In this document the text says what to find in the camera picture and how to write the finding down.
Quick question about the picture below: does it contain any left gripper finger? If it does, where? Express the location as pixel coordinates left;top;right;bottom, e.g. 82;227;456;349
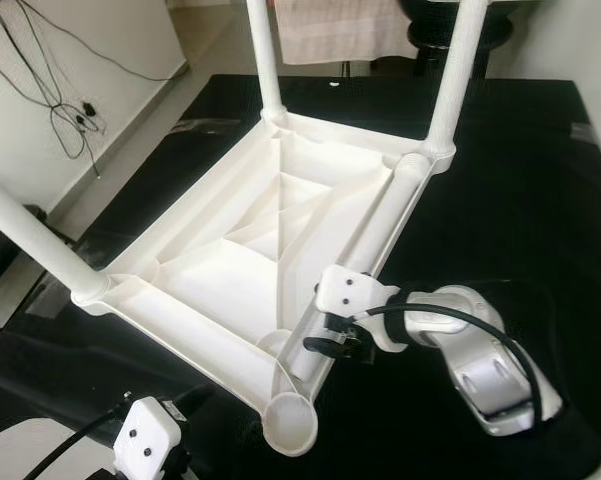
160;387;213;413

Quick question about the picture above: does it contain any black table cloth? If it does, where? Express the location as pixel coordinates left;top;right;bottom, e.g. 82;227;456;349
0;72;601;480

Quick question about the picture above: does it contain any beige floor mat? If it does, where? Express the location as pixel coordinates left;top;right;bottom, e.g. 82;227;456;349
275;0;411;66

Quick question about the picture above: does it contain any black stool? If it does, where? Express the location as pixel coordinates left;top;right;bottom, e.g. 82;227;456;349
405;20;511;71

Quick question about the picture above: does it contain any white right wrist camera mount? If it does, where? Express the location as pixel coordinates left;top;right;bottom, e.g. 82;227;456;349
315;265;401;356

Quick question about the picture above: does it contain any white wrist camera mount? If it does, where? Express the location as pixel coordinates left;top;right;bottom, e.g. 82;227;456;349
315;265;401;356
115;397;189;480

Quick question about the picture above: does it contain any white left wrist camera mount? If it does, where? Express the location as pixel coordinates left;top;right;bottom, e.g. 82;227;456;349
115;397;189;480

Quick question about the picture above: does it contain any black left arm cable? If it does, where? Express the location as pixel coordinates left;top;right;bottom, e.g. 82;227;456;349
30;405;131;480

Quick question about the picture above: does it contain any black floor cable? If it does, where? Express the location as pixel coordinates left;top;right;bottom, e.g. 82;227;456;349
0;0;181;181

